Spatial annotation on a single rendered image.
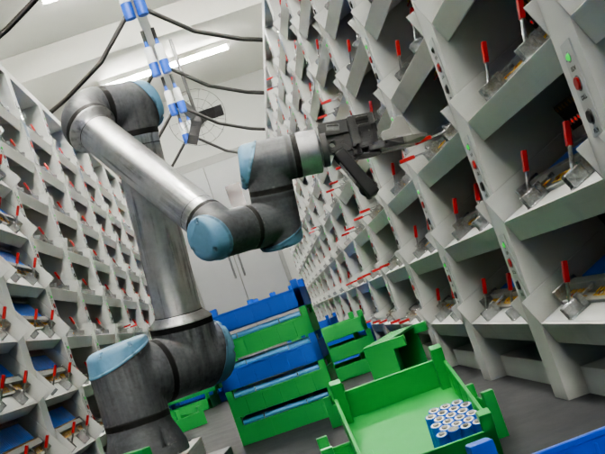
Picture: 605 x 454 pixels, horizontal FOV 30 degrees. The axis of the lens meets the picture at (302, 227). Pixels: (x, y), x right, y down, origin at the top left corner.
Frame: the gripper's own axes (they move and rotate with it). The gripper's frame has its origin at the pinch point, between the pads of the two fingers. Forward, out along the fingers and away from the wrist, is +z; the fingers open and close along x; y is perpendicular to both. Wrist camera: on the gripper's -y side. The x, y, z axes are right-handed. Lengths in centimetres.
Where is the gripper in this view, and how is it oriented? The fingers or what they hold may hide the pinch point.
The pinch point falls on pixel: (419, 140)
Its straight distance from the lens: 229.7
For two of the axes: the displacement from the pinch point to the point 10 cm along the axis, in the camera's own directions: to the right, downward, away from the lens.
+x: -0.3, 0.9, 10.0
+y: -2.1, -9.8, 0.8
